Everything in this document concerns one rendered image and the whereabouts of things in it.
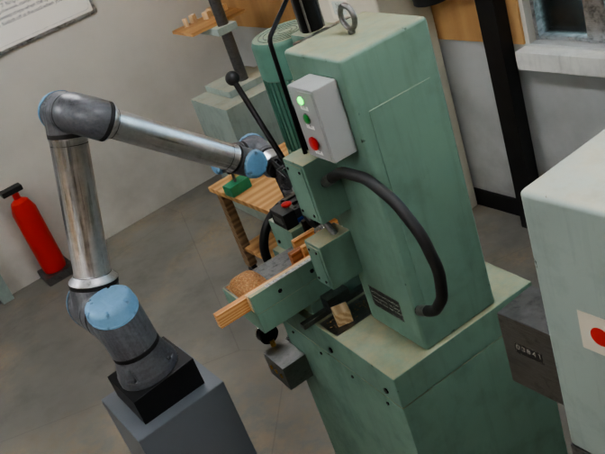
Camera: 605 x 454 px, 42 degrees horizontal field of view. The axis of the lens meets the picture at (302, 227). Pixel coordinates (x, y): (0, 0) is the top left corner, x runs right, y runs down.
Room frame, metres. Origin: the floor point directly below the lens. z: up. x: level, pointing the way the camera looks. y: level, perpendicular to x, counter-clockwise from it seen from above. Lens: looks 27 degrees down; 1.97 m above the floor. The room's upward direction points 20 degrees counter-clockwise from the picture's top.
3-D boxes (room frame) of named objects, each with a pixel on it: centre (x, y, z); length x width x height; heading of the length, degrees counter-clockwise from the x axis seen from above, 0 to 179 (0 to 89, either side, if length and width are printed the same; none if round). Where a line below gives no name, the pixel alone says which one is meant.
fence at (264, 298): (1.81, -0.09, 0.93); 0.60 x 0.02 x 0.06; 113
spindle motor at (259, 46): (1.87, -0.12, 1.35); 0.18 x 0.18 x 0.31
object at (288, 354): (1.90, 0.18, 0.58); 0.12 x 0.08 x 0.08; 23
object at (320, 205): (1.61, -0.06, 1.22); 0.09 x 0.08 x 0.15; 23
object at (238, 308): (1.81, 0.02, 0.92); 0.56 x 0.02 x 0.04; 113
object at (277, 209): (2.03, 0.00, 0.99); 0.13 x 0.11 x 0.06; 113
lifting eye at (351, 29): (1.60, -0.23, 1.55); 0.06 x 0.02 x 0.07; 23
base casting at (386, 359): (1.75, -0.17, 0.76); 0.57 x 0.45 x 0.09; 23
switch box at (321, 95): (1.52, -0.11, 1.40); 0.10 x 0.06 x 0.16; 23
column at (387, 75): (1.60, -0.23, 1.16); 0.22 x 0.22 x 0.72; 23
